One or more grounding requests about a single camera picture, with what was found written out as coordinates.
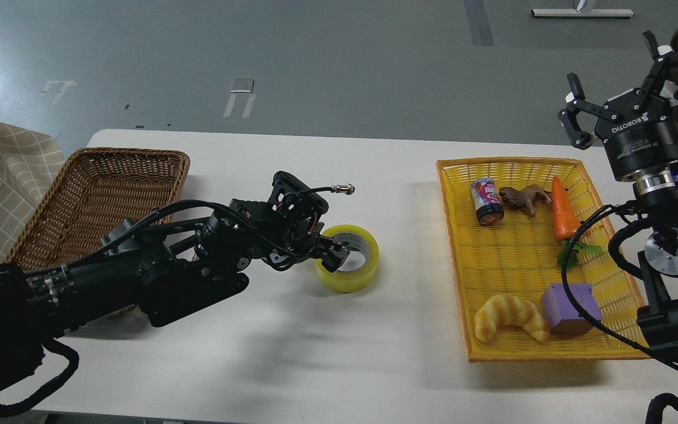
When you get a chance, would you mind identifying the orange toy carrot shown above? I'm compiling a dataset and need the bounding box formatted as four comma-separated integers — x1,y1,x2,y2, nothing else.
551,176,604,269

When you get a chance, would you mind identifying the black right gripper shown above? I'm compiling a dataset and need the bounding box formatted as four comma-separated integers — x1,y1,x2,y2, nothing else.
557,31,678,182

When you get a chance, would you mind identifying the purple foam block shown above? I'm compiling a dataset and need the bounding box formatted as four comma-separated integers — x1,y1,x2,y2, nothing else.
541,283,602,336

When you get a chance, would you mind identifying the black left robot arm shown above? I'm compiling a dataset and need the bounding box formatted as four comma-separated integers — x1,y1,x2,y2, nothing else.
0,171,355,417

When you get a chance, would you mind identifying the white floor stand base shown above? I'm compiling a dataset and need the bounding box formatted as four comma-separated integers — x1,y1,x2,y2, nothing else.
530,8,635,19

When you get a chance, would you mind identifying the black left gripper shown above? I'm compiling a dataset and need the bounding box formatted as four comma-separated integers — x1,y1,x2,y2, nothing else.
197,171,351,272

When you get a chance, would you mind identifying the yellow tape roll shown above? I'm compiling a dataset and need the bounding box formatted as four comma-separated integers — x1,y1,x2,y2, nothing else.
314,224,379,293

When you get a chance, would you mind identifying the yellow plastic basket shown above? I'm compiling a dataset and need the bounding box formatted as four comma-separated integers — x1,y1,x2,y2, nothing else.
436,157,646,362

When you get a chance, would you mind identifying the small drink can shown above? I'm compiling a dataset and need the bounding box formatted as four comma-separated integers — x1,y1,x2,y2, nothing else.
470,177,505,226

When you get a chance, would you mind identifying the brown wicker basket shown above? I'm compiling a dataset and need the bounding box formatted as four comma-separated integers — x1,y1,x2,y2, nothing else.
6,148,190,270

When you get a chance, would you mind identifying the brown toy frog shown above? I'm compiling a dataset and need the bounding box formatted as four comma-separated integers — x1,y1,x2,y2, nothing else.
497,184,553,219

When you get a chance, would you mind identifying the toy croissant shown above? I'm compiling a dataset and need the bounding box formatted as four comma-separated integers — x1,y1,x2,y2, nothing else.
474,293,550,343

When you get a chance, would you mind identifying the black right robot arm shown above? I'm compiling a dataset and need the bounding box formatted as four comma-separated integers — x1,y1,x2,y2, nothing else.
558,31,678,423

